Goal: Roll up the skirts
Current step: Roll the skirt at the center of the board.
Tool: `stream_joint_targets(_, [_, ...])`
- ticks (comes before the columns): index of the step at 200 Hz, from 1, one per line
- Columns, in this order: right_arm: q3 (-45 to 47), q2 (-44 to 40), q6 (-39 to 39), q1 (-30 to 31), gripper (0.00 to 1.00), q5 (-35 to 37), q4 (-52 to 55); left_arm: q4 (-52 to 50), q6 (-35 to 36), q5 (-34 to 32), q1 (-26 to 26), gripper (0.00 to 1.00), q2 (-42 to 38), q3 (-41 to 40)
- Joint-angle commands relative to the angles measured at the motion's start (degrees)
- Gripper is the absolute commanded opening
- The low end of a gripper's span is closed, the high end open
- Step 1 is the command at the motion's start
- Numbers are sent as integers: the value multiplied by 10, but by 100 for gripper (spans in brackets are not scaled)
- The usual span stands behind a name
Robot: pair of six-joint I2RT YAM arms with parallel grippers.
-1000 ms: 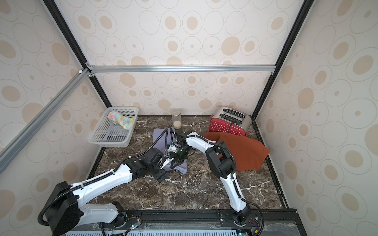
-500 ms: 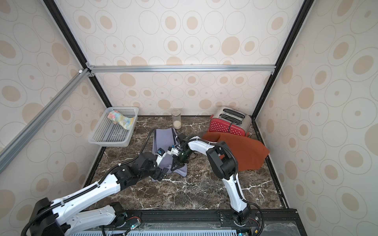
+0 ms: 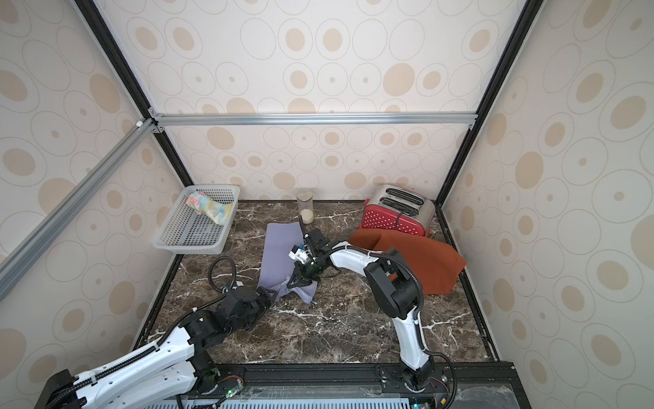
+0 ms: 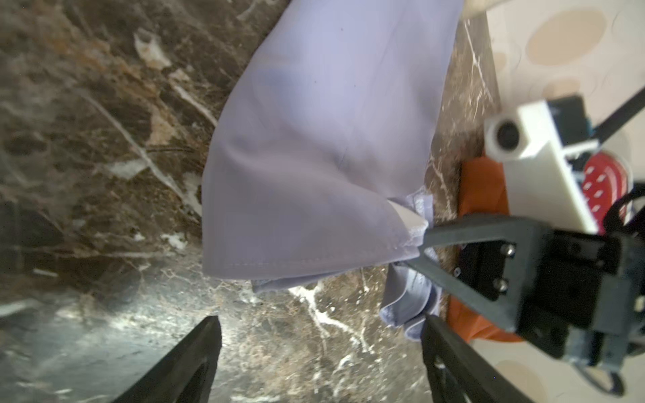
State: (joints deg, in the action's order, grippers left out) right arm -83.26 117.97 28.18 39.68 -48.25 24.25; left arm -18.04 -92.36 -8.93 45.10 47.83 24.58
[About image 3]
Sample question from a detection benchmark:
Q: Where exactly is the floral pastel skirt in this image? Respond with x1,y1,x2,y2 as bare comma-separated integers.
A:
186,191,233,226

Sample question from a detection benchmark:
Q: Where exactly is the white plastic perforated basket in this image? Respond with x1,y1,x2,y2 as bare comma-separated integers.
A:
153,185,240,255

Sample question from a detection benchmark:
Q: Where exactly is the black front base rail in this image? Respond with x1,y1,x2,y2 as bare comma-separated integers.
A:
90,361,532,409

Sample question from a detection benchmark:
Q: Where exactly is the lavender purple skirt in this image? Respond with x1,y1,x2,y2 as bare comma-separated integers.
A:
257,222,318,304

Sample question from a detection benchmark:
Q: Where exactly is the black left corner post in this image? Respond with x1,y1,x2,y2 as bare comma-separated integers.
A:
73,0,194,187

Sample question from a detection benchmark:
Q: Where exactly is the diagonal aluminium frame bar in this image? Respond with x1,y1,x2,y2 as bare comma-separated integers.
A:
1,119,155,298

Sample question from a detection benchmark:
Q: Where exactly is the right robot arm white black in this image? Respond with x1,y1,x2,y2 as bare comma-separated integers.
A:
287,229,452,392

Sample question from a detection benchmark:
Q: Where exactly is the rust orange skirt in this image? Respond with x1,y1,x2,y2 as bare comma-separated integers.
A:
349,228,467,295

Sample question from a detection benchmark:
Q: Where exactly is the red polka dot toaster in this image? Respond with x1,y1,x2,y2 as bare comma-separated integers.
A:
360,184,436,237

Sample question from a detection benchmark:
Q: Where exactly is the black right corner post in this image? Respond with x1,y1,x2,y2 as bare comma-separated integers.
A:
435,0,544,209

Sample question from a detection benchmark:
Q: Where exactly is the horizontal aluminium frame bar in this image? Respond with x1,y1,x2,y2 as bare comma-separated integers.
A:
154,112,477,126

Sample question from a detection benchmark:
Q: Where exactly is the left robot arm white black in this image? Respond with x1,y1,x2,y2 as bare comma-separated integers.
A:
36,286,276,408

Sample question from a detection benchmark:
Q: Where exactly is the glass jar with white powder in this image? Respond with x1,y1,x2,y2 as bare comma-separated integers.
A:
296,191,315,225

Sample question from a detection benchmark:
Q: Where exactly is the black corner post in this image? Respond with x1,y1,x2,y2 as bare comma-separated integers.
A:
435,0,544,209
73,0,194,187

